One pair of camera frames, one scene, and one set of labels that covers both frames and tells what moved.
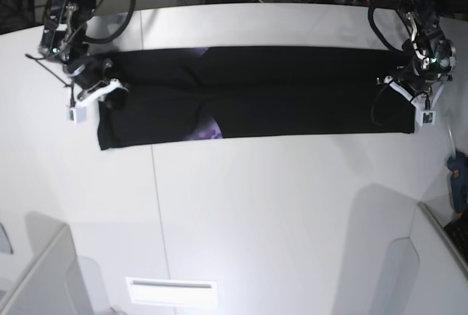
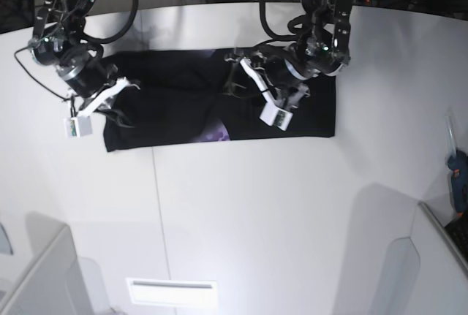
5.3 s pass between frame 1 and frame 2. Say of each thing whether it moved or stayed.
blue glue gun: stayed
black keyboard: stayed
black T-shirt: moved
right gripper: moved
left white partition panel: stayed
